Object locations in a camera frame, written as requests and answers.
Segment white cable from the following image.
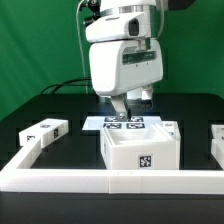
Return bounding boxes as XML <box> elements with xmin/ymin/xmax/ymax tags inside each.
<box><xmin>75</xmin><ymin>0</ymin><xmax>90</xmax><ymax>95</ymax></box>

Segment white cabinet box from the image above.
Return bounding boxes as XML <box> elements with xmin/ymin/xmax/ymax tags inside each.
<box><xmin>100</xmin><ymin>123</ymin><xmax>181</xmax><ymax>170</ymax></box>

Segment white L-shaped frame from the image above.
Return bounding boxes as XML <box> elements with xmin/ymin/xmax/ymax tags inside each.
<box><xmin>0</xmin><ymin>139</ymin><xmax>224</xmax><ymax>195</ymax></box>

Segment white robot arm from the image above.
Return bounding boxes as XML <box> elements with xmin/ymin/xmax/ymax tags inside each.
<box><xmin>80</xmin><ymin>0</ymin><xmax>196</xmax><ymax>121</ymax></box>

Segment small white cabinet door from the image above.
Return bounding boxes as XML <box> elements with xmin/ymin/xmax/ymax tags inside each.
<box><xmin>162</xmin><ymin>121</ymin><xmax>181</xmax><ymax>141</ymax></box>

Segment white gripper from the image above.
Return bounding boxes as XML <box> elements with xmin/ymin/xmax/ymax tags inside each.
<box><xmin>89</xmin><ymin>40</ymin><xmax>163</xmax><ymax>121</ymax></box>

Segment white block with markers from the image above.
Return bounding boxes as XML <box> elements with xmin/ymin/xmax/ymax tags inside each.
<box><xmin>19</xmin><ymin>118</ymin><xmax>69</xmax><ymax>148</ymax></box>

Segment white marker base plate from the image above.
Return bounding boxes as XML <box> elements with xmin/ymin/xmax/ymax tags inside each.
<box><xmin>82</xmin><ymin>116</ymin><xmax>162</xmax><ymax>130</ymax></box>

